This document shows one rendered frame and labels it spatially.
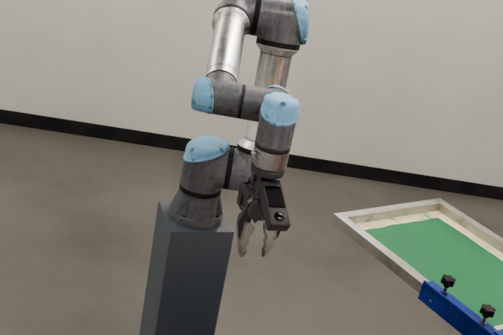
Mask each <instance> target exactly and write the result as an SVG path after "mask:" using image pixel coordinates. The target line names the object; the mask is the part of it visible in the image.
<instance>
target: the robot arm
mask: <svg viewBox="0 0 503 335"><path fill-rule="evenodd" d="M308 26H309V7H308V3H307V1H306V0H223V1H222V2H221V3H220V4H219V5H218V6H217V8H216V9H215V11H214V14H213V19H212V27H213V30H214V33H213V40H212V44H211V48H210V55H209V59H208V63H207V70H206V74H205V77H197V78H196V79H195V83H194V87H193V91H192V100H191V107H192V109H193V110H195V111H200V112H204V113H207V114H217V115H222V116H226V117H234V118H239V119H243V120H247V121H248V122H247V126H246V133H245V137H244V138H243V139H241V140H240V141H238V144H237V148H234V147H230V145H229V143H228V141H226V140H225V139H222V138H219V137H215V136H203V137H198V138H194V139H192V140H191V141H190V142H189V143H188V144H187V145H186V150H185V154H184V155H183V168H182V173H181V178H180V187H179V189H178V191H177V193H176V195H175V197H174V199H173V200H172V202H171V205H170V209H169V215H170V217H171V219H172V220H173V221H175V222H176V223H178V224H180V225H182V226H184V227H188V228H192V229H197V230H206V229H211V228H214V227H217V226H219V225H220V223H221V222H222V216H223V210H222V202H221V196H220V194H221V190H222V188H223V189H228V190H233V191H238V196H237V204H238V206H239V208H240V210H241V212H240V213H239V215H238V218H237V224H236V226H235V233H236V236H237V250H238V253H239V255H240V257H243V256H244V255H245V254H246V252H247V251H246V247H247V245H248V244H249V237H250V235H251V234H252V233H253V232H254V226H253V224H252V223H251V219H252V220H253V222H254V223H256V222H257V221H265V223H263V233H264V235H265V236H264V238H263V241H264V244H263V247H262V257H263V256H266V255H267V253H268V252H269V250H270V249H271V248H272V246H273V245H274V243H275V240H276V239H277V238H278V236H279V233H280V232H281V231H287V230H288V229H289V228H290V225H291V224H290V218H289V215H288V211H287V205H286V202H285V199H284V192H283V189H282V186H281V180H278V179H280V178H282V177H283V176H284V171H285V169H286V168H287V163H288V159H289V155H290V148H291V144H292V140H293V134H294V130H295V127H296V121H297V120H298V117H299V101H298V99H296V98H295V97H294V96H291V95H290V94H289V92H288V91H287V90H286V86H287V79H288V75H289V71H290V63H291V59H292V56H293V55H295V54H296V53H297V52H298V51H299V47H300V44H301V45H305V44H306V43H307V39H308ZM246 34H250V35H253V36H257V39H256V44H257V46H258V48H259V49H260V55H259V60H258V64H257V72H256V76H255V81H254V86H251V85H246V84H238V78H239V72H240V62H241V56H242V50H243V41H244V36H245V35H246Z"/></svg>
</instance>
